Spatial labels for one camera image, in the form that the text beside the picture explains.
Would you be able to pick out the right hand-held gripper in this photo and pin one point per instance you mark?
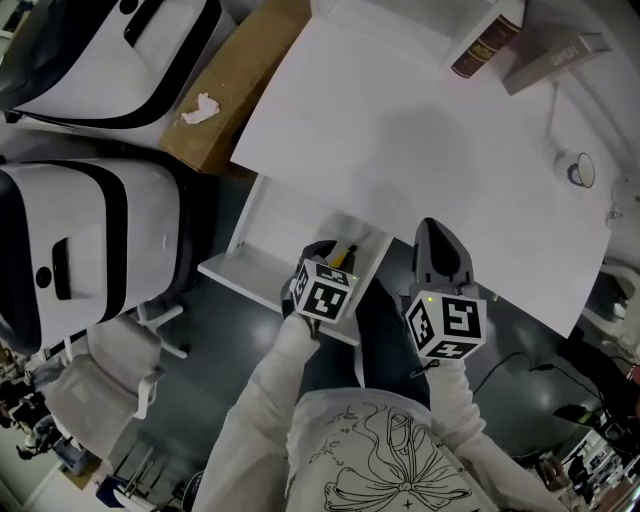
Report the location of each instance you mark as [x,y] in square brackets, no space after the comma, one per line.
[450,325]

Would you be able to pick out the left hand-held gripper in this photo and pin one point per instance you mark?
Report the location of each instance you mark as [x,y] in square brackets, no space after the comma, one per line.
[322,295]

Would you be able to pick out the white drawer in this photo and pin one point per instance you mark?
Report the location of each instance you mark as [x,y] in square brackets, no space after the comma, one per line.
[270,235]

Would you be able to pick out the white black robot base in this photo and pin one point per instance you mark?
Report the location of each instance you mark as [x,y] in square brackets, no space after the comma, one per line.
[90,60]
[85,225]

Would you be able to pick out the person's left forearm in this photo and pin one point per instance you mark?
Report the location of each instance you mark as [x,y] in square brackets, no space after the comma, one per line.
[270,370]

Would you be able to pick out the person's right forearm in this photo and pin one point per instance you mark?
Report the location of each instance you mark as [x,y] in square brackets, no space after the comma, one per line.
[452,400]

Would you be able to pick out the person's dark trousers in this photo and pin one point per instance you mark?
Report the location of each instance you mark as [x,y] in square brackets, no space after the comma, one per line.
[385,330]

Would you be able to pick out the white desk with hutch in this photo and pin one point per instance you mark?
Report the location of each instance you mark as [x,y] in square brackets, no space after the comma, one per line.
[400,125]

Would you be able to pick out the white carved chair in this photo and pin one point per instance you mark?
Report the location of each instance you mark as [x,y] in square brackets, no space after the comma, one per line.
[615,305]

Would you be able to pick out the crumpled white paper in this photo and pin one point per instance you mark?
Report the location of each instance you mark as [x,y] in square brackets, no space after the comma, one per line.
[200,110]

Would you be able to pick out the brown cardboard box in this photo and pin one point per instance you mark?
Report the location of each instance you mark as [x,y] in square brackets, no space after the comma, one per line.
[235,85]

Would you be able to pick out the person's white printed shirt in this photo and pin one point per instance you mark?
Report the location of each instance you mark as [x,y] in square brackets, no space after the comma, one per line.
[400,450]

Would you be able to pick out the black equipment pile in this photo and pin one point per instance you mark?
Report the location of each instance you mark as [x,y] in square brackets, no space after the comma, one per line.
[575,415]

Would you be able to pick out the dark red book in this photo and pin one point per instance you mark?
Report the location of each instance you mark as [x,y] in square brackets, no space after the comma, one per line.
[485,47]

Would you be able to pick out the grey book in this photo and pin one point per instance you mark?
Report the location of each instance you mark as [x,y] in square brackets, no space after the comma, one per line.
[545,67]

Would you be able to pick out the white mesh office chair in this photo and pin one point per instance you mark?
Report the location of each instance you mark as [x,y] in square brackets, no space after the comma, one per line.
[100,380]

